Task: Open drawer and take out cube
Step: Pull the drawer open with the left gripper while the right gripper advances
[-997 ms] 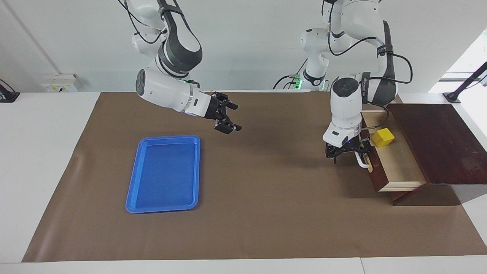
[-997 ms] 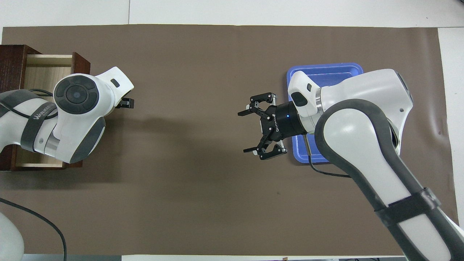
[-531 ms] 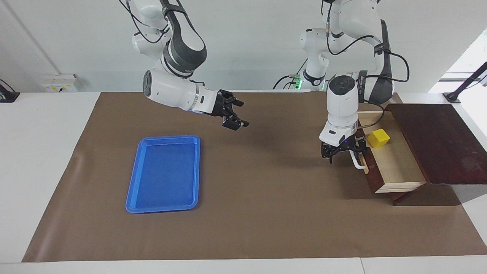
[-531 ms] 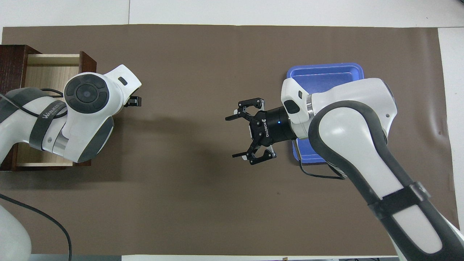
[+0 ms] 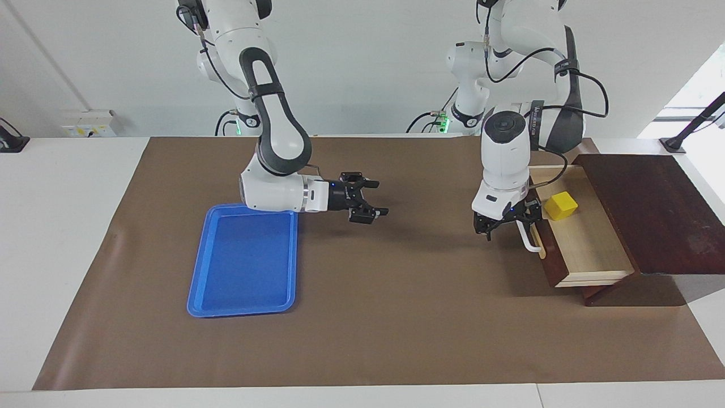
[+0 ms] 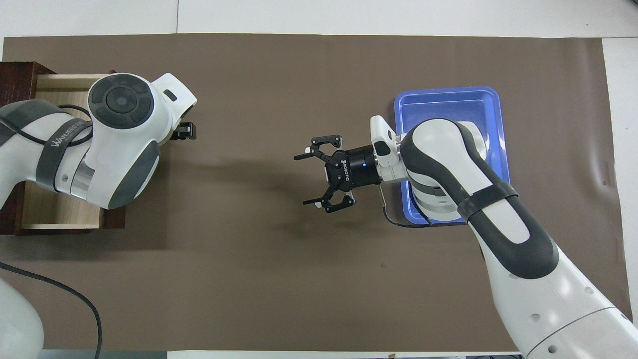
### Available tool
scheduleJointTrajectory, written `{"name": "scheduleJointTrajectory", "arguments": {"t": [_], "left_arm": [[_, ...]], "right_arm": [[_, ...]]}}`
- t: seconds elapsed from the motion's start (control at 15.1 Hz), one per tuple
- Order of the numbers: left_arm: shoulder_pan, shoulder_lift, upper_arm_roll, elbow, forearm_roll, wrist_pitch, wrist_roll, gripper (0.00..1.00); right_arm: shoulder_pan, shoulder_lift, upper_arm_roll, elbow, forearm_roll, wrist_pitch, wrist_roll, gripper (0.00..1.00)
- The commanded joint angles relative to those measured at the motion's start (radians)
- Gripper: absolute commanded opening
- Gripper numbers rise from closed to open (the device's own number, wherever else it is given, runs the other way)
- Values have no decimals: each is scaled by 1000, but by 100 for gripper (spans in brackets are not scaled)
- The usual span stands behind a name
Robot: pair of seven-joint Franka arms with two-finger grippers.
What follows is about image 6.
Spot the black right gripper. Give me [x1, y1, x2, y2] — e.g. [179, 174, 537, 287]
[294, 134, 381, 214]

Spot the blue plastic tray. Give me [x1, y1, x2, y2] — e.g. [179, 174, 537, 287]
[394, 86, 511, 228]

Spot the brown paper table mat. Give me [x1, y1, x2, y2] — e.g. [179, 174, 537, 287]
[0, 33, 633, 353]

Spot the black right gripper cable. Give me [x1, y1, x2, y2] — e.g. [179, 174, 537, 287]
[378, 185, 469, 229]

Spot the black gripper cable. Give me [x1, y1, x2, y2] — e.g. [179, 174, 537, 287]
[378, 185, 469, 229]
[0, 104, 94, 148]

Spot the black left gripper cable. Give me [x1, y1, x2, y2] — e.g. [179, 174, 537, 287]
[0, 104, 94, 148]

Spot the grey strap on left arm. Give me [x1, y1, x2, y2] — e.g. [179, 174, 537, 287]
[35, 120, 94, 193]

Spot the grey strap on arm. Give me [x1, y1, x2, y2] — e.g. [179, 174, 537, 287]
[35, 120, 94, 193]
[458, 181, 520, 221]

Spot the grey strap on right arm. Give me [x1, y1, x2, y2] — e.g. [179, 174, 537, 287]
[458, 181, 520, 221]

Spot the black left arm shoulder cable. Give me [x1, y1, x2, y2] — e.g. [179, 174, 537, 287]
[0, 262, 103, 359]

